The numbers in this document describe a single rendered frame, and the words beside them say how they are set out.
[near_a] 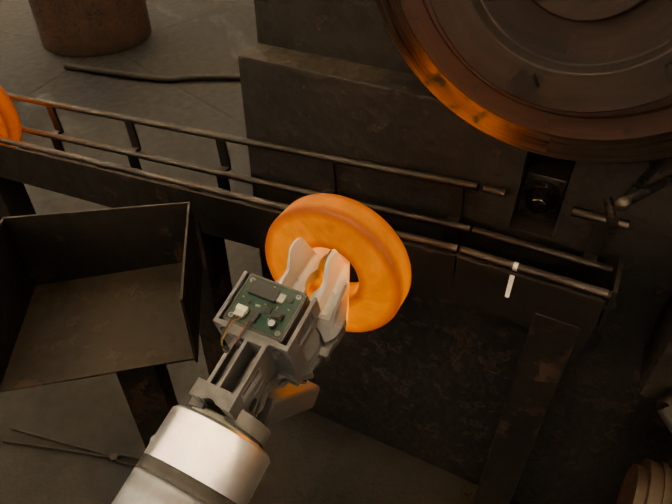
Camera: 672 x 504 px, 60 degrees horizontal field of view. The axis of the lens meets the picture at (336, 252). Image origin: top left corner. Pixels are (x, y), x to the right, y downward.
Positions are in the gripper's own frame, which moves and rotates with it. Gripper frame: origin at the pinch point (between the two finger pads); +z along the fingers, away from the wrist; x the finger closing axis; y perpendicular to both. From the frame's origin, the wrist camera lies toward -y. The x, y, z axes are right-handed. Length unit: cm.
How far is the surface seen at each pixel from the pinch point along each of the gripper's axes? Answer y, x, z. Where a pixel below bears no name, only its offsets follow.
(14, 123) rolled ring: -25, 84, 18
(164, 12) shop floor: -150, 238, 204
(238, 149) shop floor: -117, 107, 96
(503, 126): 0.0, -10.1, 22.2
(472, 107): 1.4, -6.3, 22.5
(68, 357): -21.2, 35.3, -17.3
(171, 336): -22.4, 24.4, -8.6
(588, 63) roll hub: 13.2, -17.1, 18.3
